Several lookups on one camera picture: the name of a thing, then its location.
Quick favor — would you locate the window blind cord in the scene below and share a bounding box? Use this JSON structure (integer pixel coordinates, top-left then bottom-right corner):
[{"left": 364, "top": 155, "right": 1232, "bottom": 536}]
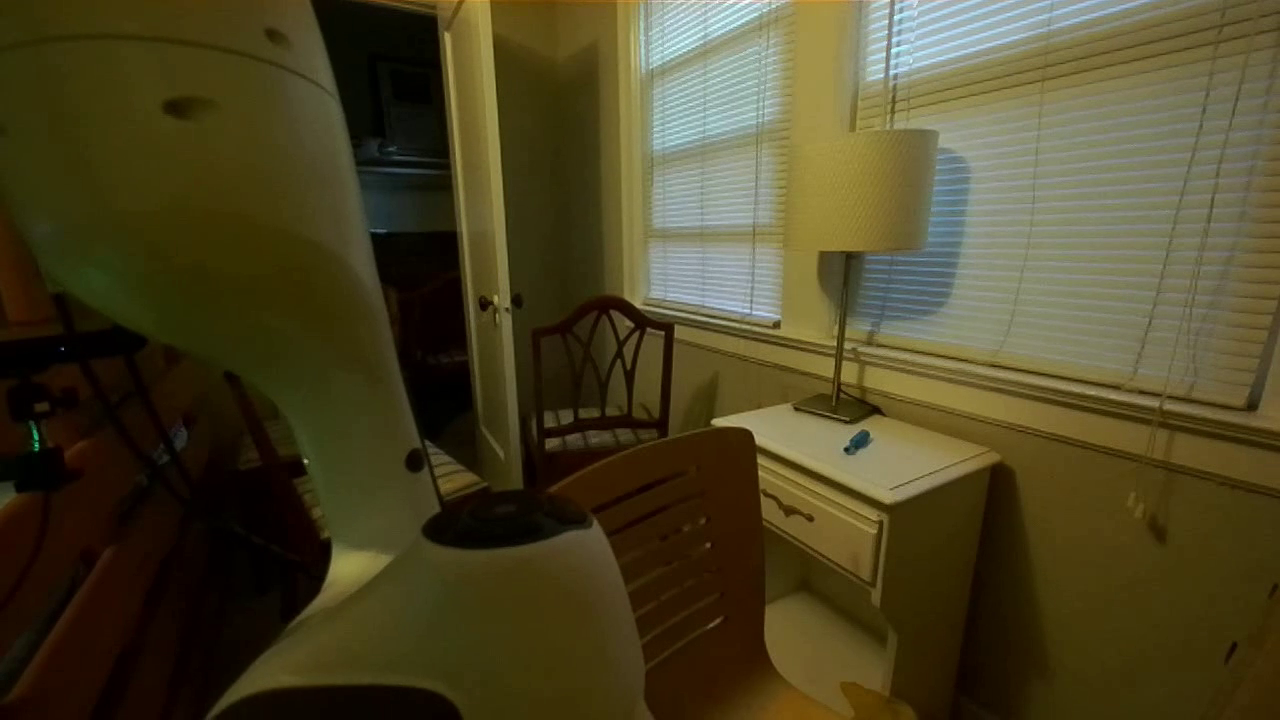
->
[{"left": 1123, "top": 0, "right": 1272, "bottom": 549}]

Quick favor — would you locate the light wooden chair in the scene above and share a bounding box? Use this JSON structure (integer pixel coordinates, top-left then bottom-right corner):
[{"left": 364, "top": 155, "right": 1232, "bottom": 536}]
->
[{"left": 550, "top": 424, "right": 922, "bottom": 720}]

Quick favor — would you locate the wide white window blind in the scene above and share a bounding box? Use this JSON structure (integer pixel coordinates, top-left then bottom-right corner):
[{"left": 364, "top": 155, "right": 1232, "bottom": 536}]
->
[{"left": 856, "top": 0, "right": 1280, "bottom": 413}]

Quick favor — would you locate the black device with green light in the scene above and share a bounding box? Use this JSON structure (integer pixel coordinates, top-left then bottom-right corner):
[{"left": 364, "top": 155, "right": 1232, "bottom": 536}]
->
[{"left": 0, "top": 323, "right": 75, "bottom": 498}]

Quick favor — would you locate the closet shelf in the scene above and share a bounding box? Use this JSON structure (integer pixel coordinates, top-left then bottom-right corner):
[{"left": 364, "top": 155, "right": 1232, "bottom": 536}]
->
[{"left": 350, "top": 155, "right": 450, "bottom": 185}]

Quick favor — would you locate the dark wooden chair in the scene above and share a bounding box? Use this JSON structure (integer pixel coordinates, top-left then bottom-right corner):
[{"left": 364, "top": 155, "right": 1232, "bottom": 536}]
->
[{"left": 518, "top": 293, "right": 681, "bottom": 500}]

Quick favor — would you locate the dark box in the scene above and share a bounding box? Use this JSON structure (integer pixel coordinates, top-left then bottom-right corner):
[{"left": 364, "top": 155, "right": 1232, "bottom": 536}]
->
[{"left": 368, "top": 53, "right": 449, "bottom": 159}]

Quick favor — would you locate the narrow white window blind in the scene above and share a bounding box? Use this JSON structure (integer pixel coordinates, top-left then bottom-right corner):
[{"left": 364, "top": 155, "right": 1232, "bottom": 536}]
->
[{"left": 640, "top": 0, "right": 790, "bottom": 329}]

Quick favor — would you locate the white nightstand drawer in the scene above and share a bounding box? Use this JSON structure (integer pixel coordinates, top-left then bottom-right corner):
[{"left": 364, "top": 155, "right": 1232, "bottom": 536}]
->
[{"left": 751, "top": 449, "right": 890, "bottom": 594}]

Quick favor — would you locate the white door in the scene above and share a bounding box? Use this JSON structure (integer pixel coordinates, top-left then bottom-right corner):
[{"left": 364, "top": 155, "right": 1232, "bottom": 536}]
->
[{"left": 434, "top": 0, "right": 529, "bottom": 500}]

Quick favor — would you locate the table lamp with white shade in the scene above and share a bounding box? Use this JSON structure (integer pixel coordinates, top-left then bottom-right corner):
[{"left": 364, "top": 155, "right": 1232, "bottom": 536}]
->
[{"left": 790, "top": 125, "right": 943, "bottom": 427}]

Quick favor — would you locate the white nightstand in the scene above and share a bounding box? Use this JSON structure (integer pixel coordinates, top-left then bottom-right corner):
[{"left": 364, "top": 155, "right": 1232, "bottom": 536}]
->
[{"left": 713, "top": 399, "right": 1006, "bottom": 720}]

